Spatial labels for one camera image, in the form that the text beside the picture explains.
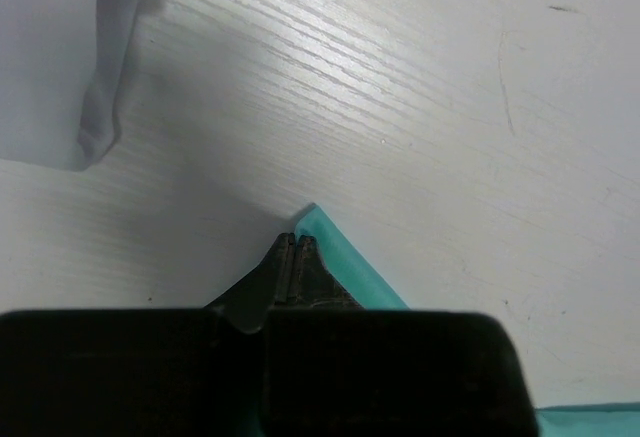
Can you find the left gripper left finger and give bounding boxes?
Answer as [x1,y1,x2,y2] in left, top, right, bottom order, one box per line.
[1,233,294,436]

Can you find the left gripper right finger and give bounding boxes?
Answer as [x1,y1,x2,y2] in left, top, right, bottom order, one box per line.
[263,236,539,436]

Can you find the green t shirt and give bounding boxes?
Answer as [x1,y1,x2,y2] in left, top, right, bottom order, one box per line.
[295,204,639,436]

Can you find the folded white t shirt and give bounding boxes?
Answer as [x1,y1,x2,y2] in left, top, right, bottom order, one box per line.
[1,0,138,171]

